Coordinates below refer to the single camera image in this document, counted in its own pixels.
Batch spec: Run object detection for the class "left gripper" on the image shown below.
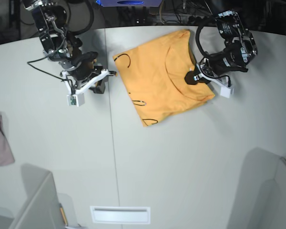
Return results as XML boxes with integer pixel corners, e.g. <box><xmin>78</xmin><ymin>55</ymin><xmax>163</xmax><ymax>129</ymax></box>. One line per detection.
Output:
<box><xmin>184</xmin><ymin>58</ymin><xmax>229</xmax><ymax>85</ymax></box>

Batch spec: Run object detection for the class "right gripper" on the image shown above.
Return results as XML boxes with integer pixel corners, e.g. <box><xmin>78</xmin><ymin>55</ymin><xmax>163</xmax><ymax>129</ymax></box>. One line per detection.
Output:
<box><xmin>59</xmin><ymin>52</ymin><xmax>105</xmax><ymax>94</ymax></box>

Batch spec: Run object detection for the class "yellow T-shirt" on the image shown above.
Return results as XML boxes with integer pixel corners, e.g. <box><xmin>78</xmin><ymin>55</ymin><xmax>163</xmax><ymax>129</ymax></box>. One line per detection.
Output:
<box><xmin>113</xmin><ymin>29</ymin><xmax>215</xmax><ymax>127</ymax></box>

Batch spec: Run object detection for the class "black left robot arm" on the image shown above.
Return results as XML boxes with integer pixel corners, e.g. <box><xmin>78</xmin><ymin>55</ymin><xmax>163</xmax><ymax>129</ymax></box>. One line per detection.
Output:
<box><xmin>184</xmin><ymin>10</ymin><xmax>258</xmax><ymax>88</ymax></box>

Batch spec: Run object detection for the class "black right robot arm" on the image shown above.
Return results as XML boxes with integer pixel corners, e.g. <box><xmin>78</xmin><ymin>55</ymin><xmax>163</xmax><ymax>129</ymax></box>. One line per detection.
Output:
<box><xmin>23</xmin><ymin>0</ymin><xmax>109</xmax><ymax>94</ymax></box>

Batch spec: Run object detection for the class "purple box with blue oval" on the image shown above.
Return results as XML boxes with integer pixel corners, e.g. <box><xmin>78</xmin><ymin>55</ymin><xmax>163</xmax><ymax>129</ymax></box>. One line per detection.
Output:
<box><xmin>96</xmin><ymin>0</ymin><xmax>162</xmax><ymax>7</ymax></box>

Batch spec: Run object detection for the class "white table slot plate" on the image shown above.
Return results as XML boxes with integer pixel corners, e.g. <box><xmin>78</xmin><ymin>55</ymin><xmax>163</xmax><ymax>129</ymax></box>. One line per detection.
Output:
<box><xmin>90</xmin><ymin>206</ymin><xmax>151</xmax><ymax>225</ymax></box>

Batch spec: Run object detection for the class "wooden pencil in bin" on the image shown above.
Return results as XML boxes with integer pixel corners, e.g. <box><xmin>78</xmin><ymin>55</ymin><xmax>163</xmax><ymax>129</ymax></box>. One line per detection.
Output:
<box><xmin>60</xmin><ymin>207</ymin><xmax>68</xmax><ymax>226</ymax></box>

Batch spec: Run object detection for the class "grey right bin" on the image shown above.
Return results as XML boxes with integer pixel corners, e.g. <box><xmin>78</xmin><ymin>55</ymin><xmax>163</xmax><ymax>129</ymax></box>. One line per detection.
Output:
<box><xmin>258</xmin><ymin>157</ymin><xmax>286</xmax><ymax>229</ymax></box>

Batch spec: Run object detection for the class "grey bin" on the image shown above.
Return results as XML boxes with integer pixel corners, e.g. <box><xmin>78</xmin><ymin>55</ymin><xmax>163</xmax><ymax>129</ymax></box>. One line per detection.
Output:
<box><xmin>10</xmin><ymin>165</ymin><xmax>65</xmax><ymax>229</ymax></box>
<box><xmin>258</xmin><ymin>157</ymin><xmax>286</xmax><ymax>229</ymax></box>

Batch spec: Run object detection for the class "grey left bin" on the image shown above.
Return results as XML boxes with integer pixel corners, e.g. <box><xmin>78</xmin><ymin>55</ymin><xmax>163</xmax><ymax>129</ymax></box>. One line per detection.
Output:
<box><xmin>10</xmin><ymin>165</ymin><xmax>65</xmax><ymax>229</ymax></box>

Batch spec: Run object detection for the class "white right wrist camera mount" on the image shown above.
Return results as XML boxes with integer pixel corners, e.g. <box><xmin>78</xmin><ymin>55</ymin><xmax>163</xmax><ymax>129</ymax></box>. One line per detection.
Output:
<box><xmin>61</xmin><ymin>68</ymin><xmax>117</xmax><ymax>107</ymax></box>

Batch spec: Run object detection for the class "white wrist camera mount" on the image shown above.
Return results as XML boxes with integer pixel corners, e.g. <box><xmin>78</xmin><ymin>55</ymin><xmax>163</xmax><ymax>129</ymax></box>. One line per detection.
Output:
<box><xmin>61</xmin><ymin>68</ymin><xmax>117</xmax><ymax>107</ymax></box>
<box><xmin>207</xmin><ymin>76</ymin><xmax>234</xmax><ymax>98</ymax></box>

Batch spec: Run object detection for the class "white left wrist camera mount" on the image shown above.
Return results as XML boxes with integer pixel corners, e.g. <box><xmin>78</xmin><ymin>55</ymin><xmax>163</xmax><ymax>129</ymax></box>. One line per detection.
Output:
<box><xmin>207</xmin><ymin>76</ymin><xmax>234</xmax><ymax>98</ymax></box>

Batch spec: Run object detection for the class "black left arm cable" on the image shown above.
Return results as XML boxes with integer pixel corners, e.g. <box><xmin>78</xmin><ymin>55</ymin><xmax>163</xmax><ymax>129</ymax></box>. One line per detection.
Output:
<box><xmin>195</xmin><ymin>16</ymin><xmax>217</xmax><ymax>59</ymax></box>

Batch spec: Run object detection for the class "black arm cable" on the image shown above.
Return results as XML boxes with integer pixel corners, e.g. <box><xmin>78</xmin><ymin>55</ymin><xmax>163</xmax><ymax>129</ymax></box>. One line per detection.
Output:
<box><xmin>195</xmin><ymin>16</ymin><xmax>217</xmax><ymax>59</ymax></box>
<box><xmin>66</xmin><ymin>0</ymin><xmax>95</xmax><ymax>35</ymax></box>

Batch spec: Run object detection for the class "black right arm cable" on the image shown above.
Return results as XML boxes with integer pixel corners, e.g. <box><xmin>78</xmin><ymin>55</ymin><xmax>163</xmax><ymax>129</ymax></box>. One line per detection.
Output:
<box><xmin>66</xmin><ymin>0</ymin><xmax>95</xmax><ymax>35</ymax></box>

